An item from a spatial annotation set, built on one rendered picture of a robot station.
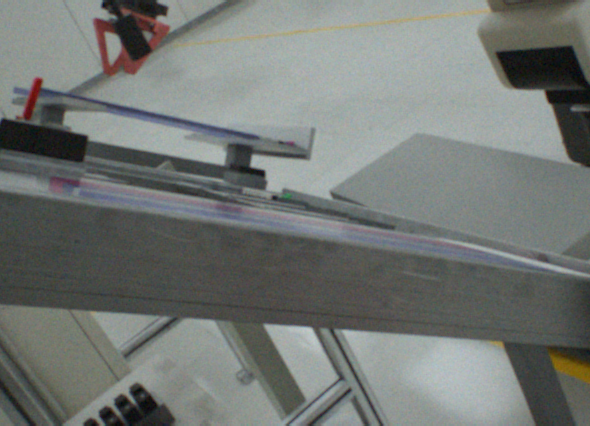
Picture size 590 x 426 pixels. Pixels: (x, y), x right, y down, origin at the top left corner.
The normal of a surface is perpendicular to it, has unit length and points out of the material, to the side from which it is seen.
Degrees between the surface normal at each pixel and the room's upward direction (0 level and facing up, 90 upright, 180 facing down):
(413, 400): 0
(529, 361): 90
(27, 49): 90
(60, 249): 90
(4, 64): 90
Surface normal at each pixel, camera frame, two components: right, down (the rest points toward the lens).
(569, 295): 0.51, 0.15
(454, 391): -0.42, -0.82
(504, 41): -0.66, 0.67
